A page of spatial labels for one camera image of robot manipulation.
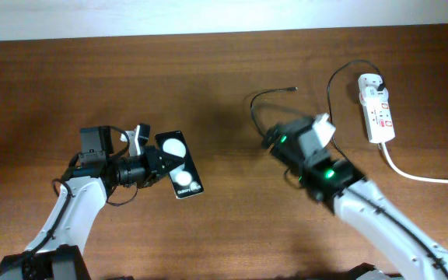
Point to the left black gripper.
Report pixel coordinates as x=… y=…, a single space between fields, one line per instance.
x=154 y=169

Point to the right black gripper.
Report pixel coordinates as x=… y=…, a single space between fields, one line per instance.
x=265 y=140

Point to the black smartphone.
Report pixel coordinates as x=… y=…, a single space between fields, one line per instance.
x=184 y=177

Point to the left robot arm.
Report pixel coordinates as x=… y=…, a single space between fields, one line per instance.
x=85 y=187

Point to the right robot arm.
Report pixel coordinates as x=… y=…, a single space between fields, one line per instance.
x=352 y=197

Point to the white power strip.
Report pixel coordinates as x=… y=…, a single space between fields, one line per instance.
x=378 y=120

